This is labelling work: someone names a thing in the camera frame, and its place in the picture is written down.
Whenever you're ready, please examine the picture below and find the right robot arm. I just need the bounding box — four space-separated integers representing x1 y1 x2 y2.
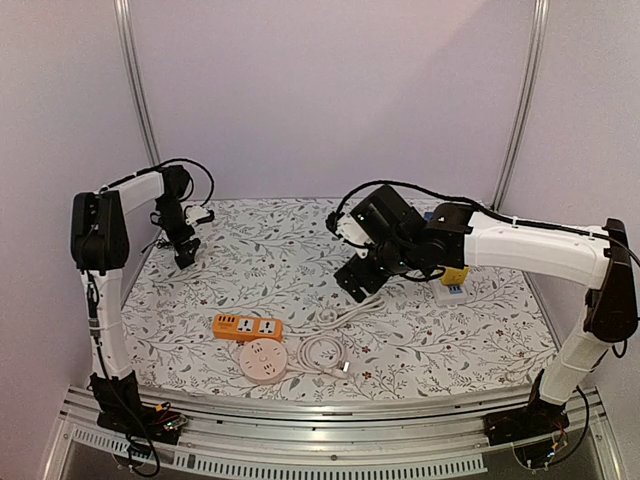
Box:
326 180 639 445

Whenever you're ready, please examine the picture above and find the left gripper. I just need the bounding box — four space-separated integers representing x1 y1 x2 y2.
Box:
156 196 201 259

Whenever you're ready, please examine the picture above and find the left aluminium frame post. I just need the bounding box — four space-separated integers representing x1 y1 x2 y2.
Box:
113 0 161 166

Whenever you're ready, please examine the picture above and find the pink round power socket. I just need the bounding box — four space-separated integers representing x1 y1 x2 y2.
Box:
238 338 288 385

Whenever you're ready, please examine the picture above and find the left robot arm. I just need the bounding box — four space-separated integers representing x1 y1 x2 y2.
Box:
70 159 200 444

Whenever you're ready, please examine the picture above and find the white multicolour power strip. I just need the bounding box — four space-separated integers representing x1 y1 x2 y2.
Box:
431 280 471 308

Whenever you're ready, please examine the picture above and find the black plug adapter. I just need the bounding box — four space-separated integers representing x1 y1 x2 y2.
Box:
174 253 194 270

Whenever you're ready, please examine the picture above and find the yellow cube socket adapter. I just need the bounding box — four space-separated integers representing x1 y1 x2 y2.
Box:
440 266 470 286

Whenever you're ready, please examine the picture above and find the right aluminium frame post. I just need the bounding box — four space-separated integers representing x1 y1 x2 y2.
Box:
491 0 550 211

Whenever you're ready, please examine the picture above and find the floral table mat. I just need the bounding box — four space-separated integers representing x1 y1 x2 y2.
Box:
122 199 556 403

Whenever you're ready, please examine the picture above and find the orange strip white cable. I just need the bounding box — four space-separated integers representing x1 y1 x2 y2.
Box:
282 294 386 332

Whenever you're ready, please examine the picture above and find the aluminium frame post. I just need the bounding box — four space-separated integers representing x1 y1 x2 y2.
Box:
113 0 161 166
491 0 550 211

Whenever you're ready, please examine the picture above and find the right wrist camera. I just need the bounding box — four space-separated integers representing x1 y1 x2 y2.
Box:
325 211 373 258

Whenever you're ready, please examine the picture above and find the orange power strip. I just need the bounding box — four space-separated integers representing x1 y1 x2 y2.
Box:
212 314 283 342

